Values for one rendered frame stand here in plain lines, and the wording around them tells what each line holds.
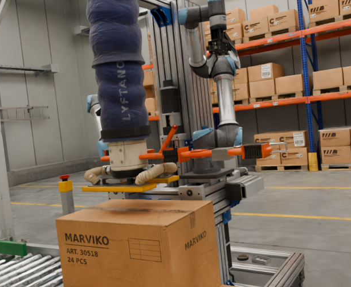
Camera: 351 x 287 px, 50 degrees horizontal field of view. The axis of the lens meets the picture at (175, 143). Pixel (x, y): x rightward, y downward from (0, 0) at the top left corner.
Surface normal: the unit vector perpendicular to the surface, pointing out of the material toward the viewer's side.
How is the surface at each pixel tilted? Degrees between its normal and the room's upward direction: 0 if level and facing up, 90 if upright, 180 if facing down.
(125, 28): 74
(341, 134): 88
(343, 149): 92
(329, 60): 90
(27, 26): 90
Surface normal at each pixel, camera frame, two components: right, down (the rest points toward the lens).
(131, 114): 0.36, -0.19
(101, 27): -0.37, -0.17
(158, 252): -0.51, 0.10
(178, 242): 0.86, -0.07
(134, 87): 0.55, -0.38
